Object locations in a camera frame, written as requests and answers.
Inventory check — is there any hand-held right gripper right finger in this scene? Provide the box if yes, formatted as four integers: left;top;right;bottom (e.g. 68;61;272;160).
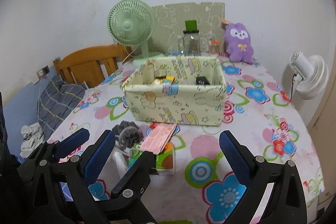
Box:
219;130;307;224

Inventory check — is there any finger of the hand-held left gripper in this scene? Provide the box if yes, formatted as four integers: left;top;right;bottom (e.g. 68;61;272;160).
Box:
111;151;155;199
17;128;90;174

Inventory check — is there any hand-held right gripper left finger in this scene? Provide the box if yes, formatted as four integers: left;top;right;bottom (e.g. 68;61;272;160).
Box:
29;130;117;224

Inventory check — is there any green tissue packet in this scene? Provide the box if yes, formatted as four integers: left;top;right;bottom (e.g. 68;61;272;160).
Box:
129;141;176;176

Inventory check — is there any grey sock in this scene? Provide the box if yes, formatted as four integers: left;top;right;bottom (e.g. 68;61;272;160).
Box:
112;120;143;149

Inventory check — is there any pink packet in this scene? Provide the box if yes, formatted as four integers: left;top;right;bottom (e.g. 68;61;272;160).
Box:
139;123;177;154

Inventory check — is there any yellow patterned fabric storage box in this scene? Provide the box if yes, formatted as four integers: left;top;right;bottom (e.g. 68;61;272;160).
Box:
123;55;227;126

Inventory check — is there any yellow black snack packet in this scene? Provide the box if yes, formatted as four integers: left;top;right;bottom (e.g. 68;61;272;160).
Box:
154;76;176;84

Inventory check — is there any white crumpled cloth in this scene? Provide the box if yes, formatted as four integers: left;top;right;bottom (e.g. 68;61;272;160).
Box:
20;123;44;152

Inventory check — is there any grey plaid pillow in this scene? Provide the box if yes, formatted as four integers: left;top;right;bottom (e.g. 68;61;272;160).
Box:
37;74;87;132

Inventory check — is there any wooden bed headboard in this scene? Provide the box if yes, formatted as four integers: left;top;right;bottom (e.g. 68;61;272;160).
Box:
53;43;132;88

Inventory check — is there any dark cloth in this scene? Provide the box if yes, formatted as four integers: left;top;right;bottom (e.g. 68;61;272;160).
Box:
0;93;32;224

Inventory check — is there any beige door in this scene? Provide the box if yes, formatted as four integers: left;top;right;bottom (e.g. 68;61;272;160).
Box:
306;93;334;135

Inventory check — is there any white standing fan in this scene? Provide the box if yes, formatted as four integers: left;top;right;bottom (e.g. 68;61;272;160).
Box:
282;50;329;101

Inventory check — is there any small jar with orange lid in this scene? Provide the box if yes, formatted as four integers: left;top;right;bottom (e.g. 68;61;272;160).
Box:
209;40;222;54

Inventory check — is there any purple plush bunny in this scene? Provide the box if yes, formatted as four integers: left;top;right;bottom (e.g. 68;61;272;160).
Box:
222;19;255;63

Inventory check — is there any glass jar with green lid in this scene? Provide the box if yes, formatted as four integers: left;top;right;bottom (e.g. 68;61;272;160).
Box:
178;20;201;57

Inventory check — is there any green desk fan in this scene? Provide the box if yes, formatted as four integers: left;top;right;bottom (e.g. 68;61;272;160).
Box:
107;0;164;66

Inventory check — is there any green patterned board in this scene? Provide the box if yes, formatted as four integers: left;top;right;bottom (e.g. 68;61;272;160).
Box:
151;2;226;55

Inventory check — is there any white charging cable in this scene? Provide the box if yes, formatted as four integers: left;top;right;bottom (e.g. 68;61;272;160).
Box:
37;77;44;125

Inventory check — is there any white fan cable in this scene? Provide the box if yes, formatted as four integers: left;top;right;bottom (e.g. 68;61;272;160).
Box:
122;47;135;64

